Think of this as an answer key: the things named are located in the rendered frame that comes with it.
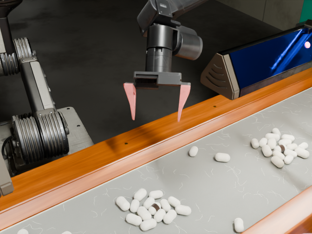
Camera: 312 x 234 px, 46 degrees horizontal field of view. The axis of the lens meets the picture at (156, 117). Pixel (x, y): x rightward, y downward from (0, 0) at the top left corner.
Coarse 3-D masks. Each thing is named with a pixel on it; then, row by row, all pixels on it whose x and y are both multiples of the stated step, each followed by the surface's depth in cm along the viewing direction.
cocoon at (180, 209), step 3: (177, 207) 78; (180, 207) 78; (183, 207) 78; (186, 207) 78; (177, 210) 78; (180, 210) 78; (183, 210) 78; (186, 210) 77; (189, 210) 78; (177, 213) 78; (180, 213) 78; (183, 213) 78; (186, 213) 77; (189, 213) 78
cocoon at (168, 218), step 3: (171, 210) 77; (174, 210) 77; (168, 213) 77; (171, 213) 77; (174, 213) 77; (165, 216) 76; (168, 216) 76; (171, 216) 76; (174, 216) 77; (165, 219) 76; (168, 219) 76; (171, 219) 76; (165, 222) 76; (168, 222) 76
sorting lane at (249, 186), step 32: (224, 128) 106; (256, 128) 106; (288, 128) 106; (160, 160) 94; (192, 160) 94; (256, 160) 94; (96, 192) 84; (128, 192) 84; (192, 192) 84; (224, 192) 84; (256, 192) 84; (288, 192) 84; (32, 224) 76; (64, 224) 76; (96, 224) 76; (128, 224) 76; (160, 224) 76; (192, 224) 76; (224, 224) 76
